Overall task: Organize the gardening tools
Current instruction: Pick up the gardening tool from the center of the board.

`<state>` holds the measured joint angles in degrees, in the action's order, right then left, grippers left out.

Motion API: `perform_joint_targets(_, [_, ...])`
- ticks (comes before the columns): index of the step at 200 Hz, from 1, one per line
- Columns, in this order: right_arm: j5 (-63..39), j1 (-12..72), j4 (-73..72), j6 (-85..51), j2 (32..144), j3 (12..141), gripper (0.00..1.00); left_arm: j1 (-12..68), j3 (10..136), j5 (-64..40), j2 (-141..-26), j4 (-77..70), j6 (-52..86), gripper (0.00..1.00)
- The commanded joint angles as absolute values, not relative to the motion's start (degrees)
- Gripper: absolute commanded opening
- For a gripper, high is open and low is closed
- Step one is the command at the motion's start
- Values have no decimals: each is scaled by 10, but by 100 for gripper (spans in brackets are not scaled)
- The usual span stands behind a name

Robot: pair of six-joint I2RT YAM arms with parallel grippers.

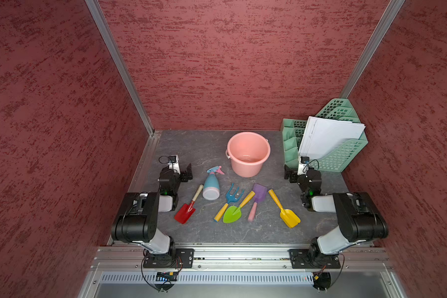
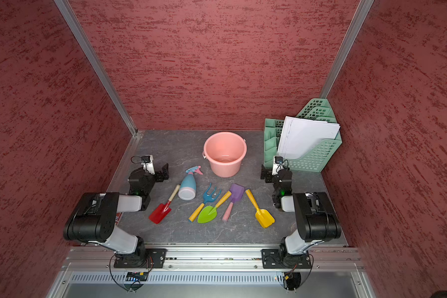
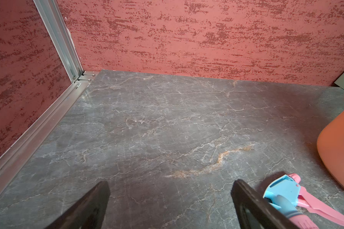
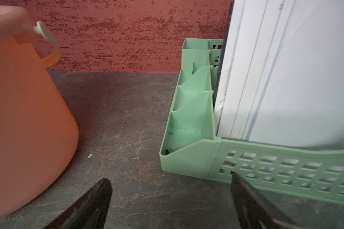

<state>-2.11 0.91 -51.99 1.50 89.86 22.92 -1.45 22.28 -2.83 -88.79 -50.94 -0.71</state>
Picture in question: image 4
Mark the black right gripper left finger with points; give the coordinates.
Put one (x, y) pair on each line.
(89, 211)

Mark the green plastic file organizer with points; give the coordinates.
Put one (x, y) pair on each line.
(190, 146)

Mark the pink plastic bucket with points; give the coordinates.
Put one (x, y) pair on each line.
(38, 134)

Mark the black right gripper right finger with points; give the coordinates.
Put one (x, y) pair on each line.
(254, 210)

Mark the white paper stack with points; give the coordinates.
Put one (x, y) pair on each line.
(281, 79)

